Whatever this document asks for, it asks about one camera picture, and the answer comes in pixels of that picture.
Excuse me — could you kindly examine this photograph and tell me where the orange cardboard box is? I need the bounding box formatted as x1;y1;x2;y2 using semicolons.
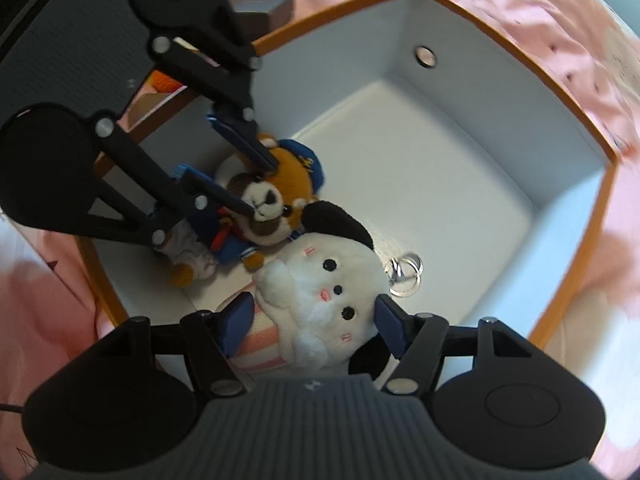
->
75;0;621;391

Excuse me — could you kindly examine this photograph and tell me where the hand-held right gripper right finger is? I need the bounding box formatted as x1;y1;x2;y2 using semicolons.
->
372;294;531;395

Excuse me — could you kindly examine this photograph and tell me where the orange crochet carrot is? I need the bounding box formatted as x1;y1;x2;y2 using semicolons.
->
149;69;187;96

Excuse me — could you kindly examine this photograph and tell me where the silver key ring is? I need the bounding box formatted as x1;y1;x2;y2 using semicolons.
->
384;251;423;297

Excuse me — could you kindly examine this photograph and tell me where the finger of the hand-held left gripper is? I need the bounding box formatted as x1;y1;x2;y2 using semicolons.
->
86;116;252;250
151;7;279;172

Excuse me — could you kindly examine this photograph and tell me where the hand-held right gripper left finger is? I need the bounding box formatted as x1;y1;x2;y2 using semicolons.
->
117;292;256;400

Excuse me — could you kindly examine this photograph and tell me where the white dog plush toy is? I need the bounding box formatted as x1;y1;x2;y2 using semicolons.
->
227;200;406;386

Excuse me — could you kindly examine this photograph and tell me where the pink printed blanket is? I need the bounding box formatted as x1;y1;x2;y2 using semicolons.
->
0;0;640;480

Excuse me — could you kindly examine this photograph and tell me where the dark grey box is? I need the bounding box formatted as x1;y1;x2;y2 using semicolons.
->
227;0;296;43

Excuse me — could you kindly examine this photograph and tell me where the brown bear plush toy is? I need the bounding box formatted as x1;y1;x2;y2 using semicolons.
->
155;132;328;288

